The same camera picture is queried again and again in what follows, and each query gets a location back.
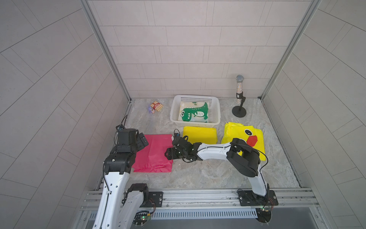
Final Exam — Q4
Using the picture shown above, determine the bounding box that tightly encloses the pink raincoat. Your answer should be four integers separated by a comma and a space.
132, 135, 173, 173

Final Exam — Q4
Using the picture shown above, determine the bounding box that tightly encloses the plain yellow raincoat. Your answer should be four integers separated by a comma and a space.
183, 127, 218, 145

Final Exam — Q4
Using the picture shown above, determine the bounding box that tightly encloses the white dinosaur print raincoat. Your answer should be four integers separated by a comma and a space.
178, 102, 209, 123

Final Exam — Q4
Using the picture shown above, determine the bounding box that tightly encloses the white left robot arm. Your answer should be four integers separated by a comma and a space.
92, 128, 148, 229

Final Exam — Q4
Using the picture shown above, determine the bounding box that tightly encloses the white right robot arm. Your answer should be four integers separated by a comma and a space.
165, 136, 269, 198

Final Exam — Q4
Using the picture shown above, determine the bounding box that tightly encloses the white plastic perforated basket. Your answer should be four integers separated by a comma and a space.
170, 95, 221, 128

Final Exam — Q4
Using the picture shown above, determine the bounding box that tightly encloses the yellow duck face raincoat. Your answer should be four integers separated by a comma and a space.
221, 122, 266, 161

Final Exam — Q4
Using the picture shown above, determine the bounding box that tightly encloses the purple bunny toy figure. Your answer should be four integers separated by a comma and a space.
148, 106, 155, 114

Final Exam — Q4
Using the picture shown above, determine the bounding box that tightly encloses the red striped card box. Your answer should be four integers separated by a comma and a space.
150, 101, 164, 112

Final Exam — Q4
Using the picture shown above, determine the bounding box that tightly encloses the left green circuit board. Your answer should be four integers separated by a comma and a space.
132, 210, 152, 226

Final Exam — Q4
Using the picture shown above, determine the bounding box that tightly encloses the green circuit board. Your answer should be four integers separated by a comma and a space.
255, 207, 273, 224
132, 210, 152, 226

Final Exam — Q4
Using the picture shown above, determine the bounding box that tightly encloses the right green circuit board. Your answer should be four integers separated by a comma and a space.
255, 207, 273, 224

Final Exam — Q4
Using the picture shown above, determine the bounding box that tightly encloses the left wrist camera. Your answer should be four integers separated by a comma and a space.
116, 124, 126, 133

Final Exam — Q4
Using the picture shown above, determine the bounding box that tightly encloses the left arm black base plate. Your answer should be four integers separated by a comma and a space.
140, 191, 164, 208

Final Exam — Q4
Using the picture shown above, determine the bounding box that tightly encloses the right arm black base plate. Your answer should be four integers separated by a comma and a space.
237, 189, 278, 207

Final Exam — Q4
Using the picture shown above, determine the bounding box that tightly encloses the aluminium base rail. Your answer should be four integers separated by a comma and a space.
79, 187, 319, 212

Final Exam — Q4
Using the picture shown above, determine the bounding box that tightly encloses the aluminium corner frame post left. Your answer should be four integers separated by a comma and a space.
80, 0, 132, 103

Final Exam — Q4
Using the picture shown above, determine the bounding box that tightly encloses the aluminium corner frame post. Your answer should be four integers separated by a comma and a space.
80, 0, 132, 103
258, 0, 322, 102

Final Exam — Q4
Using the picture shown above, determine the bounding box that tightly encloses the aluminium corner frame post right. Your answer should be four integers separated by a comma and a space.
258, 0, 322, 102

